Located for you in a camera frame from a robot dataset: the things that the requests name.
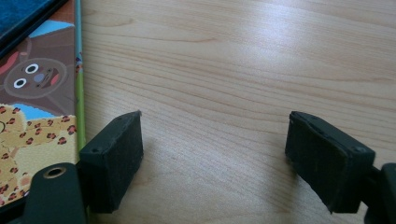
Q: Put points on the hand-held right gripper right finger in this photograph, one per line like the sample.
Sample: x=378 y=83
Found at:
x=327 y=168

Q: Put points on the light blue animal picture book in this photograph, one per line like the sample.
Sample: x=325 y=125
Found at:
x=40 y=93

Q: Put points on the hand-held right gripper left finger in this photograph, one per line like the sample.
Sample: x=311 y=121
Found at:
x=112 y=161

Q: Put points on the dark blue monster picture book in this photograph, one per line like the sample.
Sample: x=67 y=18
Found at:
x=18 y=12

